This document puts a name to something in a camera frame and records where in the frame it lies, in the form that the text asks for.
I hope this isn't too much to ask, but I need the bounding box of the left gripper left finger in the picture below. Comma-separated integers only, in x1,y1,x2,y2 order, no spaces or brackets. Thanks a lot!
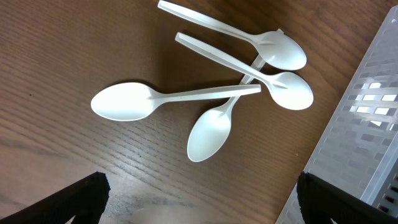
1,172,111,223

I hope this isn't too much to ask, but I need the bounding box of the white spoon lower middle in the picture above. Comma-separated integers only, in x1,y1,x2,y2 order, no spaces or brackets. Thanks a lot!
187,28,285,163

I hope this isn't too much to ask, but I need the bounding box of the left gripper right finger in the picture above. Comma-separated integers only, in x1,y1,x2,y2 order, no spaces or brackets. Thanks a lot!
296,172,397,224

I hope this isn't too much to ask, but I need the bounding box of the white spoon top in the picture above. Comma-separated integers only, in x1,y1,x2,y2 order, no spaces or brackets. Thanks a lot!
157,1,307,70

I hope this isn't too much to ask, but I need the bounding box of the clear plastic basket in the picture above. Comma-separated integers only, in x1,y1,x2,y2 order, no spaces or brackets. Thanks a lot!
275,4,398,224

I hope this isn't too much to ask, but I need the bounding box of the white spoon long left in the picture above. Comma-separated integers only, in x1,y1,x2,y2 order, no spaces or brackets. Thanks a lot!
91,82,261,121

